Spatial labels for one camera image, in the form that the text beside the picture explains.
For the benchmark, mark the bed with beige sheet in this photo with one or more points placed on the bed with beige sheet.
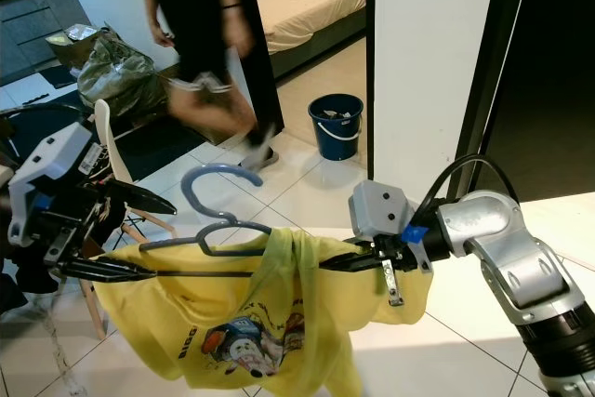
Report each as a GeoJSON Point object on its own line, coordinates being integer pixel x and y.
{"type": "Point", "coordinates": [321, 20]}

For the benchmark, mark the yellow printed t-shirt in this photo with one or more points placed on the yellow printed t-shirt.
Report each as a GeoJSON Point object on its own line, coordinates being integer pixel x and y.
{"type": "Point", "coordinates": [204, 304]}

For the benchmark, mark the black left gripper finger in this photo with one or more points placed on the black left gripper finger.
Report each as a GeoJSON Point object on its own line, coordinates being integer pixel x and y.
{"type": "Point", "coordinates": [139, 197]}
{"type": "Point", "coordinates": [112, 270]}

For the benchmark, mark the blue plastic bucket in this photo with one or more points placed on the blue plastic bucket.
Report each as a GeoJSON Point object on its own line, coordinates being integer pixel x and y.
{"type": "Point", "coordinates": [337, 135]}

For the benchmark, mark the black door frame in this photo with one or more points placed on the black door frame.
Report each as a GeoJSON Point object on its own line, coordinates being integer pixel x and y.
{"type": "Point", "coordinates": [265, 90]}
{"type": "Point", "coordinates": [493, 44]}

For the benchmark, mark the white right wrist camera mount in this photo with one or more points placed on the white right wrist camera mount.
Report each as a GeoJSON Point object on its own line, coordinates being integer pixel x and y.
{"type": "Point", "coordinates": [381, 211]}

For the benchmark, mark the olive plastic bag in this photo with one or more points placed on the olive plastic bag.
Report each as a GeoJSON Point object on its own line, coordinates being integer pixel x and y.
{"type": "Point", "coordinates": [121, 76]}

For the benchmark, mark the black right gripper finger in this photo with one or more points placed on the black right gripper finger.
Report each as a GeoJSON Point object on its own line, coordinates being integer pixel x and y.
{"type": "Point", "coordinates": [351, 265]}
{"type": "Point", "coordinates": [364, 250]}

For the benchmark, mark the man in black shirt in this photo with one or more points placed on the man in black shirt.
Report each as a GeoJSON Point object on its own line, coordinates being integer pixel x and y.
{"type": "Point", "coordinates": [186, 6]}

